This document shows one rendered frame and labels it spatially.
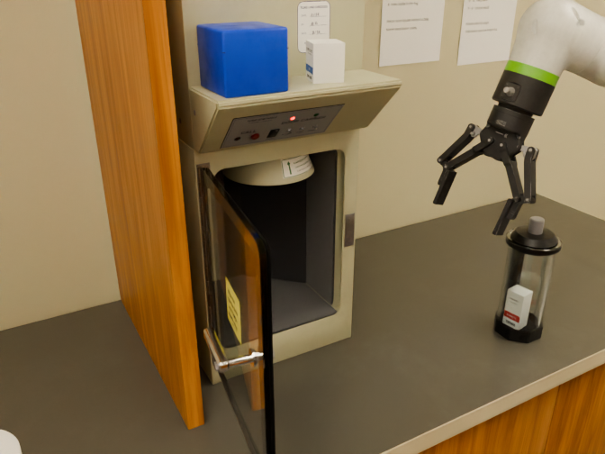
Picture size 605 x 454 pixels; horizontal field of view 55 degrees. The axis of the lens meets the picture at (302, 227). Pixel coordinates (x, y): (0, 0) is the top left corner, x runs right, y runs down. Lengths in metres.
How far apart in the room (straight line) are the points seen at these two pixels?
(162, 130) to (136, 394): 0.55
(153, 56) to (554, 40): 0.64
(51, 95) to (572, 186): 1.83
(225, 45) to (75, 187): 0.66
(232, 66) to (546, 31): 0.53
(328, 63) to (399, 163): 0.87
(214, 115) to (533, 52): 0.55
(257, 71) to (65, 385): 0.72
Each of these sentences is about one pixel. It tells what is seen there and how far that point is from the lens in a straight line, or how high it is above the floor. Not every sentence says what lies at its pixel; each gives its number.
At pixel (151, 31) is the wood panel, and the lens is 0.80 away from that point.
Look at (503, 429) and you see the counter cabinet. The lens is 1.33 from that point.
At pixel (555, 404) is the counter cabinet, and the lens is 1.44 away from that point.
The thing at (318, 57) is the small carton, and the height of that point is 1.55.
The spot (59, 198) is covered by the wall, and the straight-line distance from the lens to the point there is 1.38.
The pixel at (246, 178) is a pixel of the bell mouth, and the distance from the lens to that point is 1.06.
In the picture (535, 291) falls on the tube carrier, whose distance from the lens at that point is 1.29.
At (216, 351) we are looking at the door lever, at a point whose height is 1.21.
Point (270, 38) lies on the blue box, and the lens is 0.85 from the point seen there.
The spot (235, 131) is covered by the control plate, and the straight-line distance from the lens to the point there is 0.89.
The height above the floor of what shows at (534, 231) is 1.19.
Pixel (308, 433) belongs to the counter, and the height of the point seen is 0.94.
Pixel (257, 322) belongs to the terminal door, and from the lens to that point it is 0.74.
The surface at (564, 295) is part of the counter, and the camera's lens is 1.57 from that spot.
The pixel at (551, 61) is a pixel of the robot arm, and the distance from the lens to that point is 1.09.
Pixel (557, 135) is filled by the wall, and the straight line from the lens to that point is 2.25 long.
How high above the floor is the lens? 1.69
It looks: 25 degrees down
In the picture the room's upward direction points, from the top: straight up
